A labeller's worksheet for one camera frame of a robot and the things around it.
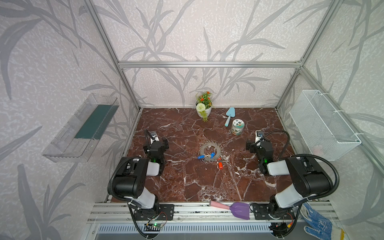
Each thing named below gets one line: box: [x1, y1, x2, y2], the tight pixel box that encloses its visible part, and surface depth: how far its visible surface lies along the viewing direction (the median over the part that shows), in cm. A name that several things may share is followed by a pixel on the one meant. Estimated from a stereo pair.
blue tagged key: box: [197, 152, 216, 159], surface depth 95 cm
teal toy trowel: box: [224, 107, 236, 127], surface depth 118 cm
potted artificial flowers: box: [195, 91, 213, 122], surface depth 107 cm
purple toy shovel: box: [209, 200, 251, 220], surface depth 76 cm
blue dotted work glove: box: [300, 202, 333, 240], surface depth 71 cm
